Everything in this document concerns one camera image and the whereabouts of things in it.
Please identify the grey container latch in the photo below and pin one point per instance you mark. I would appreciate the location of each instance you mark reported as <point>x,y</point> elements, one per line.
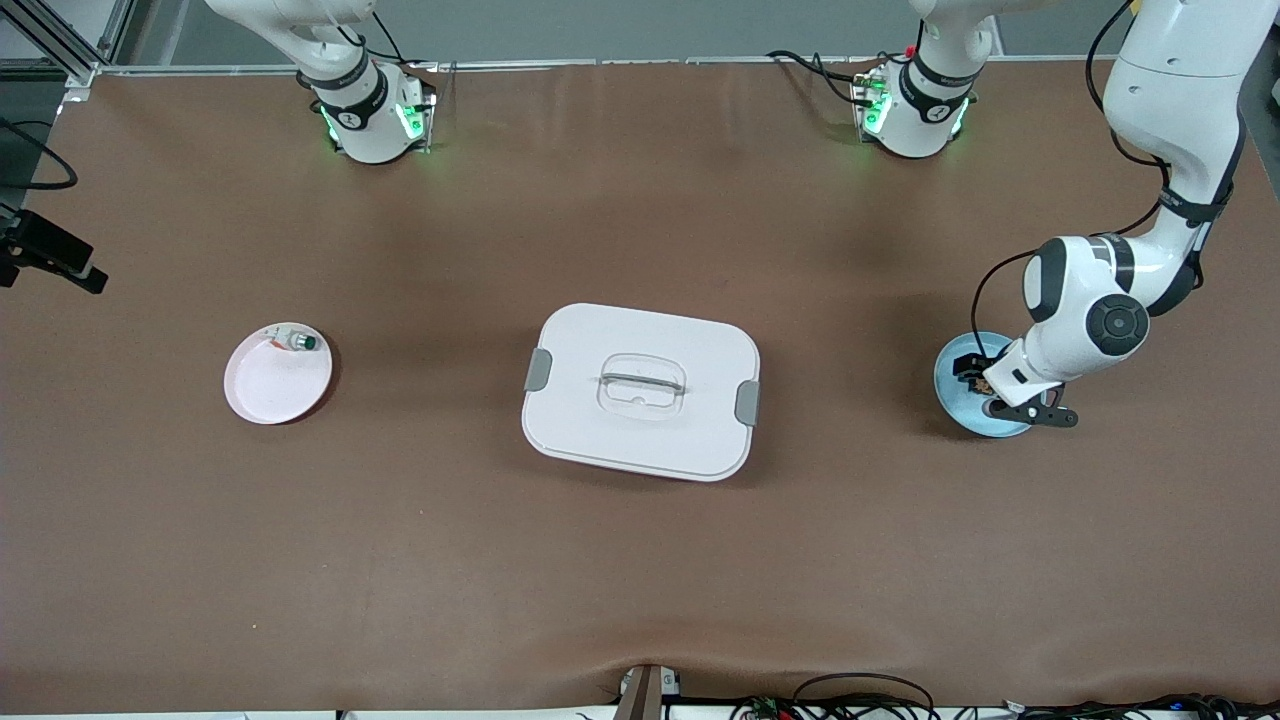
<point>538,370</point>
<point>748,402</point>

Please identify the black and orange switch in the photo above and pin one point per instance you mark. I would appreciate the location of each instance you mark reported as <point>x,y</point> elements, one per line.
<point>986,384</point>

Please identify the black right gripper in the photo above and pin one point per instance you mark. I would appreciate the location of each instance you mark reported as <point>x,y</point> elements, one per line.
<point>50,240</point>

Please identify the pink round plate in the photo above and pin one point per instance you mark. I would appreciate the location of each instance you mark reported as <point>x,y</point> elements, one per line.
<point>275,395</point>

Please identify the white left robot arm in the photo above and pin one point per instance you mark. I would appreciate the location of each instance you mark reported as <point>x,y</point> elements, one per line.
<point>1170,100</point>

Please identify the green button switch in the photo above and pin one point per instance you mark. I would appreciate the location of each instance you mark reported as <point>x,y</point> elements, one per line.
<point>300,342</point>

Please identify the light blue round plate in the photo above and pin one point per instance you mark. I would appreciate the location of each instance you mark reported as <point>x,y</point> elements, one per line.
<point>960,410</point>

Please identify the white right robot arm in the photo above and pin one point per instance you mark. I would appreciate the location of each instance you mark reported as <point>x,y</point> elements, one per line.
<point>365,120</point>

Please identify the brown camera mount post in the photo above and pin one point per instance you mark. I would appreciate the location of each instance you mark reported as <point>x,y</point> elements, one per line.
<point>645,695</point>

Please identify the aluminium frame with diagonal brace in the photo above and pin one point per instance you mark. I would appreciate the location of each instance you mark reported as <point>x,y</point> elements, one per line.
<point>60,45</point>

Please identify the silver table edge rail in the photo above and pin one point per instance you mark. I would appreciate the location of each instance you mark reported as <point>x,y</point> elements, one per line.
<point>650,61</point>

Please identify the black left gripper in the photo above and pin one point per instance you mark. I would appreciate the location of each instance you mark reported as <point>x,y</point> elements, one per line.
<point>971,367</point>

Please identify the white lidded container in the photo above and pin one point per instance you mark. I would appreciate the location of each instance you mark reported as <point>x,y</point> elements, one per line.
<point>650,440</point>

